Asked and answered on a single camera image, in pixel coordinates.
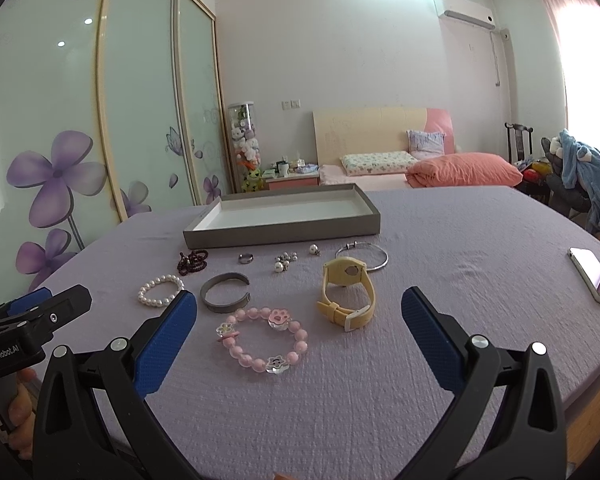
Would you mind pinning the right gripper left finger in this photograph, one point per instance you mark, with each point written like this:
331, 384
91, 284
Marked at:
93, 418

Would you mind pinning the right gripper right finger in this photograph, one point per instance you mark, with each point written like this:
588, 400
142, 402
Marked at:
528, 437

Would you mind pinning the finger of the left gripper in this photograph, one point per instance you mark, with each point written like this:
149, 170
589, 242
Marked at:
62, 308
27, 302

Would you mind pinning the grey cuff bangle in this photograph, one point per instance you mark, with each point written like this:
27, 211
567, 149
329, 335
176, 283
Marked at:
219, 279

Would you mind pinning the pearl earring cluster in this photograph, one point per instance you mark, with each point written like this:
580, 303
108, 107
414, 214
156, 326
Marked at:
284, 261

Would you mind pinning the yellow wrist watch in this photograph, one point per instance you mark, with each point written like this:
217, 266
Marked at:
348, 297

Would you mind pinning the silver thin bangle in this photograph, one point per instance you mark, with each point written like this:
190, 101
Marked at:
379, 257

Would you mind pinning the single pearl earring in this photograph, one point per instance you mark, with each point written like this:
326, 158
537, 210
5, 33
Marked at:
314, 250

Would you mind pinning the left hand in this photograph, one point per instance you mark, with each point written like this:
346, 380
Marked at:
22, 416

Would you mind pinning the white smartphone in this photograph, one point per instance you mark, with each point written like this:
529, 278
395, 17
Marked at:
588, 267

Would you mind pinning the grey shallow tray box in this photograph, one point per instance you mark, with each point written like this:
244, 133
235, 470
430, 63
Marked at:
293, 215

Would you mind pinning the sliding wardrobe with flowers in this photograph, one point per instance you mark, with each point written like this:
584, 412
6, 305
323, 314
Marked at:
108, 108

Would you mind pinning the blue plush garment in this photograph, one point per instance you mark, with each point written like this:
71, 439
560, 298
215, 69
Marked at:
581, 165

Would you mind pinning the folded salmon duvet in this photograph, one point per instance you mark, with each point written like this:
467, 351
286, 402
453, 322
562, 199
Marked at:
496, 169

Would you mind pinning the white mug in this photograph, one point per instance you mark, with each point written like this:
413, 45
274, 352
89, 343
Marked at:
282, 168

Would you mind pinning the clear tube of plush toys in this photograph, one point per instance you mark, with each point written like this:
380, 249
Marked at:
246, 148

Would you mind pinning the pink white nightstand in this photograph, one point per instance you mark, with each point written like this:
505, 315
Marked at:
292, 180

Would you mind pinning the floral white pillow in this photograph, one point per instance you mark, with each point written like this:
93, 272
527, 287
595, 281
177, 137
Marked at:
377, 164

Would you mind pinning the dark wooden chair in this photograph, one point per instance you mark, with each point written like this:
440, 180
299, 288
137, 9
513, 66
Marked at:
519, 142

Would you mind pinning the lilac patterned pillow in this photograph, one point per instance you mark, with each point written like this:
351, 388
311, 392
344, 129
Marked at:
424, 145

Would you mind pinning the bed with pink sheet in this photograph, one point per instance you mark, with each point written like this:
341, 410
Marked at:
375, 179

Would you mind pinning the cream pink headboard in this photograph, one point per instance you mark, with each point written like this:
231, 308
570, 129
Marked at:
342, 131

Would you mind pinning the pink curtain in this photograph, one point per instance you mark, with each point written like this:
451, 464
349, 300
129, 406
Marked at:
576, 25

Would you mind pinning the white air conditioner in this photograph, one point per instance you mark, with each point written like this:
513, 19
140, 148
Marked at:
466, 11

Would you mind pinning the wall power socket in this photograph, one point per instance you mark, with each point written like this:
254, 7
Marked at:
291, 105

